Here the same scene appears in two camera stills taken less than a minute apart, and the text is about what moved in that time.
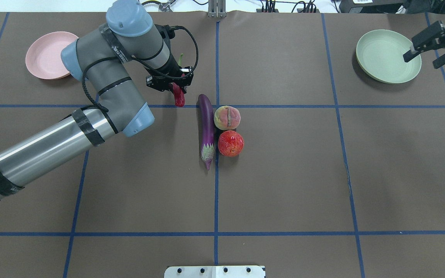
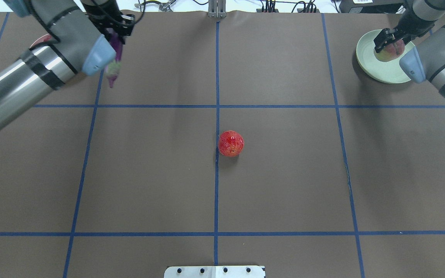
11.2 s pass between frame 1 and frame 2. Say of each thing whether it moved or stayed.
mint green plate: stayed
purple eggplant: moved
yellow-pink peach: moved
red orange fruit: stayed
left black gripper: moved
